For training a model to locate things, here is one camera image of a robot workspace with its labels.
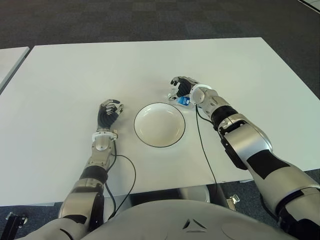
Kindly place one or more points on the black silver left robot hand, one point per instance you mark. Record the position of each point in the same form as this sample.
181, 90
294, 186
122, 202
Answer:
106, 118

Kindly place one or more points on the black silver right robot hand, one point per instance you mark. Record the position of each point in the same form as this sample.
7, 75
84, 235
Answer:
183, 87

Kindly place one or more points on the clear water bottle blue cap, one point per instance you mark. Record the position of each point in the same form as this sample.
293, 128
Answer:
183, 101

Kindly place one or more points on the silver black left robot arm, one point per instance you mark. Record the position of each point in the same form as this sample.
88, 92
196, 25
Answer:
100, 146

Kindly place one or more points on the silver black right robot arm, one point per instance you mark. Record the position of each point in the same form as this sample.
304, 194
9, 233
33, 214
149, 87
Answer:
245, 140

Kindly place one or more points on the white plate black rim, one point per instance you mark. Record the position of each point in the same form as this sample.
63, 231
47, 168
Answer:
160, 125

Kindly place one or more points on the white rounded robot leg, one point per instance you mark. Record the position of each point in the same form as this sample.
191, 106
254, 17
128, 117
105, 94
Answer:
197, 193

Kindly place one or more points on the white table with grey edge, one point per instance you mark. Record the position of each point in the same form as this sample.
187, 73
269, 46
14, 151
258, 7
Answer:
10, 62

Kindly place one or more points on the dark metal table leg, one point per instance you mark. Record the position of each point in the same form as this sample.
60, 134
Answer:
218, 195

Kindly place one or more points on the grey white robot torso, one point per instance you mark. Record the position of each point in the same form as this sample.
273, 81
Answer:
175, 222

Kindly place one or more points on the black metal stand foot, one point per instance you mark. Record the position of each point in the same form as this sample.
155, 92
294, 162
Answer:
15, 222

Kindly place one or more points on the silver metal bracket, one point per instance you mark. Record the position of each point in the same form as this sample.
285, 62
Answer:
232, 200

